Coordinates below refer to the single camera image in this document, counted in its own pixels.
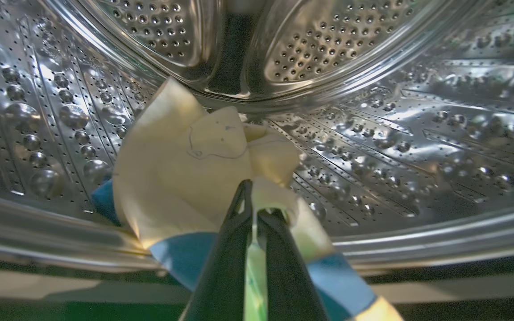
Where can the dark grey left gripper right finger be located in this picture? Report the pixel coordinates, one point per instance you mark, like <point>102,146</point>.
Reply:
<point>288,285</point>

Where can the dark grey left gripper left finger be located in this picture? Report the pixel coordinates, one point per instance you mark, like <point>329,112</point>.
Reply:
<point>225,276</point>

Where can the yellow garment with blue trim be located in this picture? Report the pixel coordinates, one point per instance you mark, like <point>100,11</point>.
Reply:
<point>185,178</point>

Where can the white washing machine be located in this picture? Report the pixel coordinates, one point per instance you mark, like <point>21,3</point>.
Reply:
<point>462,285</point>

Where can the steel washing machine drum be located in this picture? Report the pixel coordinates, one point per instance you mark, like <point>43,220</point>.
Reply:
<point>417,156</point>

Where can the grey rubber door gasket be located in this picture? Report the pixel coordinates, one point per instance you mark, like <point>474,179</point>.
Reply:
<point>38,232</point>

